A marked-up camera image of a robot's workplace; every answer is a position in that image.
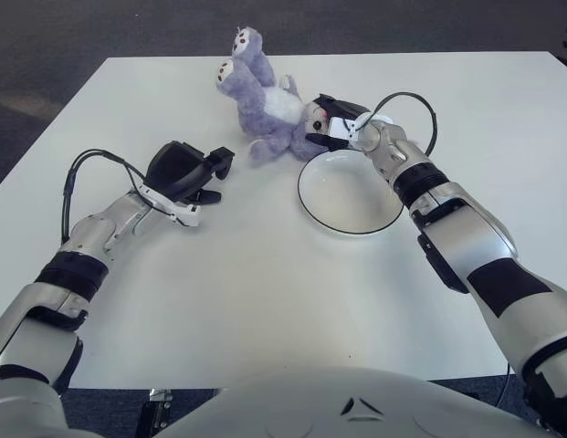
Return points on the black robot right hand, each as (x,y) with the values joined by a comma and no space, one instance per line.
(344,109)

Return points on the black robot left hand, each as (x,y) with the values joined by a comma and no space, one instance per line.
(173,169)

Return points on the purple plush bunny doll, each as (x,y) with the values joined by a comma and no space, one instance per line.
(260,105)

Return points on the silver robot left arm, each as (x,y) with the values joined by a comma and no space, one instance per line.
(89,232)

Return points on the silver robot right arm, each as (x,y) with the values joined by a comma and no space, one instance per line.
(470,237)

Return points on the white plate black rim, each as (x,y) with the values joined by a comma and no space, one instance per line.
(347,201)

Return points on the white right wrist connector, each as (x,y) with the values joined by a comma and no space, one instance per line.
(340,128)

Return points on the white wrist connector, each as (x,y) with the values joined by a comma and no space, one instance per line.
(189,216)
(340,128)

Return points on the white left wrist connector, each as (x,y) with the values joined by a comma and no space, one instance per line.
(189,216)

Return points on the grey robot torso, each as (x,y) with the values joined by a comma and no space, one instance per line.
(310,401)

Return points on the metal table leg bracket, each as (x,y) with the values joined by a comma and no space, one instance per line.
(159,398)

